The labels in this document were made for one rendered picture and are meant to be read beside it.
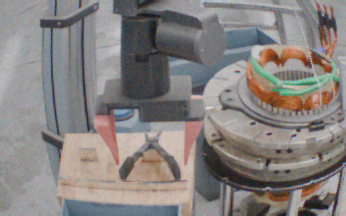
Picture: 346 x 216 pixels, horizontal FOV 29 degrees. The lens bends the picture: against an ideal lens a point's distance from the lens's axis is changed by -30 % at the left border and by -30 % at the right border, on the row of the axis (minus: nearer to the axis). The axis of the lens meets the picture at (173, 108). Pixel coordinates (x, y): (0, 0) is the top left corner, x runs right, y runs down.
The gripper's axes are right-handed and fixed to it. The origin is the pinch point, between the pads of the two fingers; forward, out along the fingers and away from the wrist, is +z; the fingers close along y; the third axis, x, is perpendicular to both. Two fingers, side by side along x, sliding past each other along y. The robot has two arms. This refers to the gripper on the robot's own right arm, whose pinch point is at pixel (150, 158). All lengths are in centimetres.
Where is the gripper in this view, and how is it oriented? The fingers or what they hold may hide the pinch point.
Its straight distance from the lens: 112.1
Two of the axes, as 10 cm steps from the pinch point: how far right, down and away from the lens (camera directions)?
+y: 10.0, -0.3, -0.4
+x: 0.2, -4.5, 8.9
